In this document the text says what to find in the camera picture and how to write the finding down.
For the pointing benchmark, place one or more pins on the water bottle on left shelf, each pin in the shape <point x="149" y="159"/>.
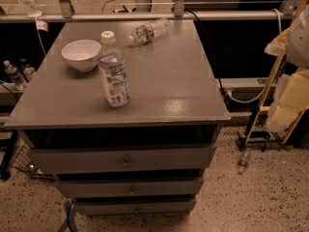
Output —
<point x="15" y="75"/>

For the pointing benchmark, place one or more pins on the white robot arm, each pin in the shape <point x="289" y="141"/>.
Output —
<point x="298" y="41"/>

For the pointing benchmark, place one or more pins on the bottom drawer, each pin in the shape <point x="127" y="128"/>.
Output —
<point x="177" y="205"/>

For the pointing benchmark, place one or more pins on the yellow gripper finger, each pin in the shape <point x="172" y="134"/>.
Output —
<point x="290" y="98"/>
<point x="278" y="45"/>

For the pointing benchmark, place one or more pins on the wire mesh basket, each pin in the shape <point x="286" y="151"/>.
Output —
<point x="23" y="163"/>

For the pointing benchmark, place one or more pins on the drawer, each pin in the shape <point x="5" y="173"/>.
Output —
<point x="77" y="161"/>
<point x="177" y="205"/>
<point x="129" y="187"/>

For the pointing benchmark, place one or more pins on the blue labelled plastic bottle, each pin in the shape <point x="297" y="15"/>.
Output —
<point x="112" y="69"/>

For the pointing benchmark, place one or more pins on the white ceramic bowl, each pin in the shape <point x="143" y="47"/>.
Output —
<point x="82" y="55"/>

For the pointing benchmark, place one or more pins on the grey drawer cabinet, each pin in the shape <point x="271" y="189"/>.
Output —
<point x="174" y="103"/>

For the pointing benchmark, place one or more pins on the dark bottle on left shelf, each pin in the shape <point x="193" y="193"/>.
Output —
<point x="27" y="68"/>

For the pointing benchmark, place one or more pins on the yellow metal stand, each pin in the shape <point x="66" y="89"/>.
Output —
<point x="289" y="7"/>

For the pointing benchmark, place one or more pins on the clear plastic bottle lying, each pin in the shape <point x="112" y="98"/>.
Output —
<point x="149" y="32"/>

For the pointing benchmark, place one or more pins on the top drawer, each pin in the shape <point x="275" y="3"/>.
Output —
<point x="77" y="161"/>

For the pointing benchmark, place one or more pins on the plastic bottle on floor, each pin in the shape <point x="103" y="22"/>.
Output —
<point x="243" y="161"/>

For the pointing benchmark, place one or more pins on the middle drawer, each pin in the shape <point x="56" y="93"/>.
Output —
<point x="129" y="187"/>

